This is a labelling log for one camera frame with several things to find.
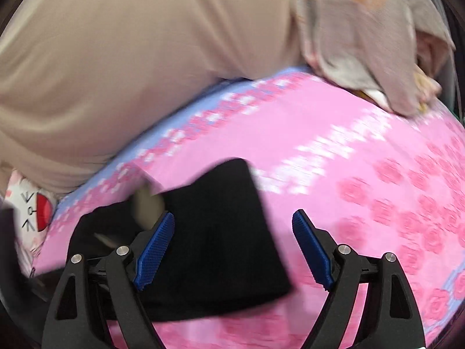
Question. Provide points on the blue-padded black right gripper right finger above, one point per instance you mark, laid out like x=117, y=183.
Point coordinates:
x=390, y=316

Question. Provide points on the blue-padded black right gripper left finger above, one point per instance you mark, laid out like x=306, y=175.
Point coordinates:
x=75, y=318

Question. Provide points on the black pants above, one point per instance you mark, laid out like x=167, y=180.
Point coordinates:
x=222, y=258

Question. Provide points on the white cat face pillow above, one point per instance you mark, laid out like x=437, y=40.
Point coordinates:
x=33, y=209

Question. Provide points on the pink floral bed sheet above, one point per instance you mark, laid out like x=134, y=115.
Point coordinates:
x=377, y=182

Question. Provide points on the beige duvet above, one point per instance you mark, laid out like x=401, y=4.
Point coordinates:
x=81, y=79

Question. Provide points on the grey floral blanket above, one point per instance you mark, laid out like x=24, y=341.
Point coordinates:
x=387, y=50

